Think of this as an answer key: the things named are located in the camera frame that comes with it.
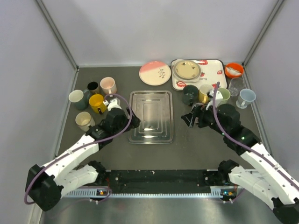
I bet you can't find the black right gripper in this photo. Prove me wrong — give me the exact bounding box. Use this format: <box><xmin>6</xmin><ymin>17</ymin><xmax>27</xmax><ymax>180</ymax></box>
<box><xmin>180</xmin><ymin>101</ymin><xmax>227</xmax><ymax>136</ymax></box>

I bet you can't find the dark grey green mug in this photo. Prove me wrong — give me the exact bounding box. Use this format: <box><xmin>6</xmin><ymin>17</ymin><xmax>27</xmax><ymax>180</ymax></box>
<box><xmin>182</xmin><ymin>85</ymin><xmax>199</xmax><ymax>106</ymax></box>

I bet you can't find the pale yellow mug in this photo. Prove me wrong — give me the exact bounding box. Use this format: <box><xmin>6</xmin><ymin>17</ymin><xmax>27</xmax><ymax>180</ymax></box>
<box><xmin>199</xmin><ymin>84</ymin><xmax>214</xmax><ymax>104</ymax></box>

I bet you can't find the light green mug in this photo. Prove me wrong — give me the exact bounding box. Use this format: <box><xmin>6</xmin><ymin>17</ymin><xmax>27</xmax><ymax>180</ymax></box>
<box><xmin>218</xmin><ymin>87</ymin><xmax>231</xmax><ymax>106</ymax></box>

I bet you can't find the orange yellow mug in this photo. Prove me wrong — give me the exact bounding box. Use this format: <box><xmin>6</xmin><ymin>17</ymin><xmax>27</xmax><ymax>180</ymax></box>
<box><xmin>89</xmin><ymin>94</ymin><xmax>107</xmax><ymax>114</ymax></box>

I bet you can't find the pink white mug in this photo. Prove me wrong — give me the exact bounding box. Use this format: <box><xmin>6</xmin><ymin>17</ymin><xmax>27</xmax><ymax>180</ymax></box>
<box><xmin>100</xmin><ymin>77</ymin><xmax>117</xmax><ymax>95</ymax></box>

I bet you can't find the cream white mug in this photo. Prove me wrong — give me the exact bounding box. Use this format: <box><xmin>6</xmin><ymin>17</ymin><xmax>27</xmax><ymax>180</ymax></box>
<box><xmin>75</xmin><ymin>112</ymin><xmax>95</xmax><ymax>132</ymax></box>

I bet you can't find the dark brown patterned cup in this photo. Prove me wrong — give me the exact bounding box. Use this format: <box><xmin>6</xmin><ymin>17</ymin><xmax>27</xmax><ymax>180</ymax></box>
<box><xmin>87</xmin><ymin>82</ymin><xmax>100</xmax><ymax>94</ymax></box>

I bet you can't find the mauve purple mug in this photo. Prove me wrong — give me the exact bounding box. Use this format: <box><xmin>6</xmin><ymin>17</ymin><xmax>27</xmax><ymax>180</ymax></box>
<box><xmin>113</xmin><ymin>97</ymin><xmax>121</xmax><ymax>107</ymax></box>

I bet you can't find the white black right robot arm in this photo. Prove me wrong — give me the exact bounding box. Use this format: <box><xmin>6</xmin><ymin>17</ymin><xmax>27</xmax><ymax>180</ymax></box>
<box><xmin>181</xmin><ymin>104</ymin><xmax>299</xmax><ymax>224</ymax></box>

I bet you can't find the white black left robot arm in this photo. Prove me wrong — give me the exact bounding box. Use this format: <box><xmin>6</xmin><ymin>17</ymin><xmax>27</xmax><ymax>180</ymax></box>
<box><xmin>24</xmin><ymin>108</ymin><xmax>141</xmax><ymax>211</ymax></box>

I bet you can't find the steel mug tray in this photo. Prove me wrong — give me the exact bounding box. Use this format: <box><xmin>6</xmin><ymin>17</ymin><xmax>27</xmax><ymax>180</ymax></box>
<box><xmin>128</xmin><ymin>90</ymin><xmax>174</xmax><ymax>144</ymax></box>

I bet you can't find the teal mug white inside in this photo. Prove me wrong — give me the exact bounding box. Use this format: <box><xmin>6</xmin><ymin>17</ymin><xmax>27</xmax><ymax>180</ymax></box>
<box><xmin>68</xmin><ymin>90</ymin><xmax>92</xmax><ymax>111</ymax></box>

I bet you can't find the beige floral bowl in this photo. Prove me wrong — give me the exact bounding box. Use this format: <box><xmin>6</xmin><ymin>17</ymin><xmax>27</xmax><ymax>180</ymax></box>
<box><xmin>173</xmin><ymin>60</ymin><xmax>201</xmax><ymax>82</ymax></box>

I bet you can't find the pink cream round plate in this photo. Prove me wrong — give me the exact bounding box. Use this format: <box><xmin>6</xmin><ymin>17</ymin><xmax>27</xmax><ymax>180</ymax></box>
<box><xmin>139</xmin><ymin>61</ymin><xmax>171</xmax><ymax>86</ymax></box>

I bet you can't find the strawberry pattern square tray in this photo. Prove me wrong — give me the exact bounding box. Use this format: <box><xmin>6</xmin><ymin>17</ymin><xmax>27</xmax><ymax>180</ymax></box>
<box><xmin>171</xmin><ymin>59</ymin><xmax>228</xmax><ymax>91</ymax></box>

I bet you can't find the clear drinking glass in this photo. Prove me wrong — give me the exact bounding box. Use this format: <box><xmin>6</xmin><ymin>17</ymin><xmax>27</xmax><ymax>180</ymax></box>
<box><xmin>228</xmin><ymin>77</ymin><xmax>244</xmax><ymax>97</ymax></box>

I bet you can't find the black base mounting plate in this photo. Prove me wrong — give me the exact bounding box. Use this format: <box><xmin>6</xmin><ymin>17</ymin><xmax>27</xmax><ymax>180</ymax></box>
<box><xmin>93</xmin><ymin>168</ymin><xmax>234</xmax><ymax>194</ymax></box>

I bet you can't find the light blue cup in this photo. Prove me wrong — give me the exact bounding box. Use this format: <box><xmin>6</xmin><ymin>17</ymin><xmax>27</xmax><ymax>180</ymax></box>
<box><xmin>236</xmin><ymin>89</ymin><xmax>256</xmax><ymax>109</ymax></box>

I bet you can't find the orange bowl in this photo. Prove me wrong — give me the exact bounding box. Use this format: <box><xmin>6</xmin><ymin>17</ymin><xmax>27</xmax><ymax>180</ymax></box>
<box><xmin>225</xmin><ymin>63</ymin><xmax>244</xmax><ymax>78</ymax></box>

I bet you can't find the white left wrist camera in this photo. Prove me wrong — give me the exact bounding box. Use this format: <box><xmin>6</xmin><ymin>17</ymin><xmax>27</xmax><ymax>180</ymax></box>
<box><xmin>103</xmin><ymin>99</ymin><xmax>122</xmax><ymax>111</ymax></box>

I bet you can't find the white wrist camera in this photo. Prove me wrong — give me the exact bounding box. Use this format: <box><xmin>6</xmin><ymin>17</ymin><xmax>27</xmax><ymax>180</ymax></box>
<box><xmin>206</xmin><ymin>90</ymin><xmax>223</xmax><ymax>110</ymax></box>
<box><xmin>103</xmin><ymin>99</ymin><xmax>122</xmax><ymax>111</ymax></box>

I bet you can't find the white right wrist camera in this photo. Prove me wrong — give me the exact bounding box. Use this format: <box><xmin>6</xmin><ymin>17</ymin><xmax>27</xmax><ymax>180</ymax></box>
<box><xmin>206</xmin><ymin>90</ymin><xmax>223</xmax><ymax>110</ymax></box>

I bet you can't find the grey slotted cable duct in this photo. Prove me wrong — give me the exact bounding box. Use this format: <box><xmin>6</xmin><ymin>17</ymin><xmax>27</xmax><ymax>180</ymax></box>
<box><xmin>64</xmin><ymin>188</ymin><xmax>223</xmax><ymax>199</ymax></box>

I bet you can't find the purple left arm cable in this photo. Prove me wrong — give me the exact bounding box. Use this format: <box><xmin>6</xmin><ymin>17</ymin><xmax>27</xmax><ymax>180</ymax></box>
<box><xmin>24</xmin><ymin>93</ymin><xmax>133</xmax><ymax>205</ymax></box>

